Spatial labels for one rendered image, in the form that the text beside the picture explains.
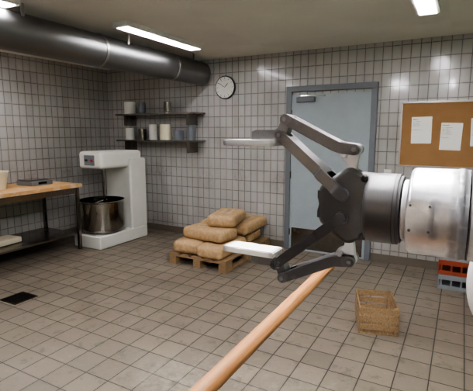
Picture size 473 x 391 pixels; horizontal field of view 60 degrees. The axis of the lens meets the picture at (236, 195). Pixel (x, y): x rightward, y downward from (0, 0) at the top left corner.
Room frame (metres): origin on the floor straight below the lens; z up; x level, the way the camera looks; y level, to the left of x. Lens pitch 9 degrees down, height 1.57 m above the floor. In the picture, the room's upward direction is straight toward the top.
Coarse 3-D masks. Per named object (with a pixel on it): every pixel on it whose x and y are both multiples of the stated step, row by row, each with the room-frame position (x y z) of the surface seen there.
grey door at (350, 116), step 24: (288, 96) 5.41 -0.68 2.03; (336, 96) 5.13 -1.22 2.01; (360, 96) 4.99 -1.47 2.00; (312, 120) 5.26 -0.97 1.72; (336, 120) 5.12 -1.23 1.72; (360, 120) 4.98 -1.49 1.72; (312, 144) 5.26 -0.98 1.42; (288, 168) 5.40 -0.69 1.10; (336, 168) 5.11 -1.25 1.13; (360, 168) 4.97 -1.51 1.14; (288, 192) 5.39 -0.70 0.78; (312, 192) 5.25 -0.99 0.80; (288, 216) 5.39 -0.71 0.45; (312, 216) 5.25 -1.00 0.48; (288, 240) 5.40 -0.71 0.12; (336, 240) 5.09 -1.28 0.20; (360, 240) 4.95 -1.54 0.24
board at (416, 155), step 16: (416, 112) 4.69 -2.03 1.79; (432, 112) 4.61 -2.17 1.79; (448, 112) 4.53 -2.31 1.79; (464, 112) 4.46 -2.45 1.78; (400, 128) 4.76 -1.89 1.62; (432, 128) 4.61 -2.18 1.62; (464, 128) 4.45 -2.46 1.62; (400, 144) 4.76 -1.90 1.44; (416, 144) 4.68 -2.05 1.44; (432, 144) 4.60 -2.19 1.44; (464, 144) 4.45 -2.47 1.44; (400, 160) 4.76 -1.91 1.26; (416, 160) 4.67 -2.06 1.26; (432, 160) 4.60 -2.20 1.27; (448, 160) 4.52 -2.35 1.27; (464, 160) 4.44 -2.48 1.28
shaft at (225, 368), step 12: (312, 276) 1.01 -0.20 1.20; (324, 276) 1.05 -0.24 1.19; (300, 288) 0.93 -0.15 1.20; (312, 288) 0.97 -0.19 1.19; (288, 300) 0.86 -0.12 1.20; (300, 300) 0.89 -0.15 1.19; (276, 312) 0.80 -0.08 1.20; (288, 312) 0.82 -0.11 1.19; (264, 324) 0.74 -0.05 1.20; (276, 324) 0.76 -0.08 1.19; (252, 336) 0.70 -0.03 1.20; (264, 336) 0.72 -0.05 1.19; (240, 348) 0.65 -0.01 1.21; (252, 348) 0.67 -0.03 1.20; (228, 360) 0.62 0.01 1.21; (240, 360) 0.63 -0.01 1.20; (216, 372) 0.58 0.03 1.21; (228, 372) 0.59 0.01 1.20; (204, 384) 0.55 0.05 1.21; (216, 384) 0.56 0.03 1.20
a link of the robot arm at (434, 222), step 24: (432, 168) 0.41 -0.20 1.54; (408, 192) 0.39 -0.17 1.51; (432, 192) 0.38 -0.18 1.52; (456, 192) 0.37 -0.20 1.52; (408, 216) 0.38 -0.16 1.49; (432, 216) 0.37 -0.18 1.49; (456, 216) 0.36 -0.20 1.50; (408, 240) 0.39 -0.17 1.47; (432, 240) 0.37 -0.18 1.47; (456, 240) 0.36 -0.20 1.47
